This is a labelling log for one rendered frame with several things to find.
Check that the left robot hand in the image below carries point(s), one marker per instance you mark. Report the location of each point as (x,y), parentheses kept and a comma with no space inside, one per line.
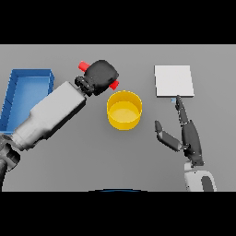
(100,76)

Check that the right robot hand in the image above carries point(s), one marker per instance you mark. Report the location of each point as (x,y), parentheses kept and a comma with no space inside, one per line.
(191,135)

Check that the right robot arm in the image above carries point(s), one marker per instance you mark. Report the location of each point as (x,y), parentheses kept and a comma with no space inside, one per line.
(196,181)

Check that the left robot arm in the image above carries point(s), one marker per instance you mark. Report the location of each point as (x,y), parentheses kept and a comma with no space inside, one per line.
(52,112)

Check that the yellow bowl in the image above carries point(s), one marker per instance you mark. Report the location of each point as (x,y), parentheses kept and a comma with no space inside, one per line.
(124,111)

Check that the pale square measuring scale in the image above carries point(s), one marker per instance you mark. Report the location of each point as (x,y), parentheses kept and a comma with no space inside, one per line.
(174,80)

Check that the blue tray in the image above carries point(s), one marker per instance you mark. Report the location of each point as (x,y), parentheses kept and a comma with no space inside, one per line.
(26,93)

